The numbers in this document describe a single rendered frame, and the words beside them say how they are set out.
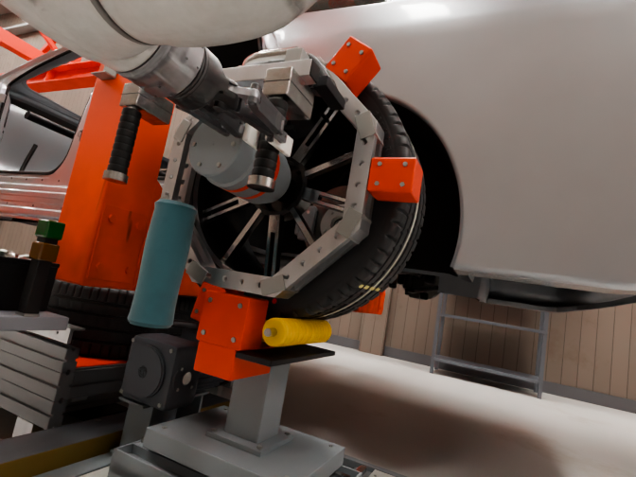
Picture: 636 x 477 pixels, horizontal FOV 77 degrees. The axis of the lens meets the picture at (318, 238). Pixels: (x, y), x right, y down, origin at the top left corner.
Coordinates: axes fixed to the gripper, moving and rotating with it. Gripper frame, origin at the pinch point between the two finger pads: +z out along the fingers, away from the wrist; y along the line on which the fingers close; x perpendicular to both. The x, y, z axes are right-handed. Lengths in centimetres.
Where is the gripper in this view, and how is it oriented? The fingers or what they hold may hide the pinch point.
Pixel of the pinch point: (269, 140)
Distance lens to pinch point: 66.0
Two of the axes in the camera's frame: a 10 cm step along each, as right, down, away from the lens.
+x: 1.7, -9.8, 1.4
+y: 9.0, 1.0, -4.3
